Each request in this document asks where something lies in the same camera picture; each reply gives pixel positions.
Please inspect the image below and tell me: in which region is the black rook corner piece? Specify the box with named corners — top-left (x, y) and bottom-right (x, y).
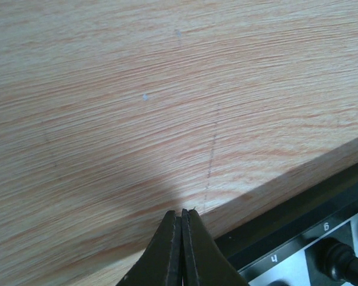
top-left (317, 238), bottom-right (358, 285)

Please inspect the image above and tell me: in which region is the black and white chessboard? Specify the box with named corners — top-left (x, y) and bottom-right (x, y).
top-left (216, 163), bottom-right (358, 285)

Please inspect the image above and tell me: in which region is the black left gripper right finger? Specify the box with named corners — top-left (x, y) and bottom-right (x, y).
top-left (181, 209), bottom-right (248, 285)

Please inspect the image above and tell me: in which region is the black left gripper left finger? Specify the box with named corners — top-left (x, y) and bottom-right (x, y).
top-left (118, 210), bottom-right (182, 286)

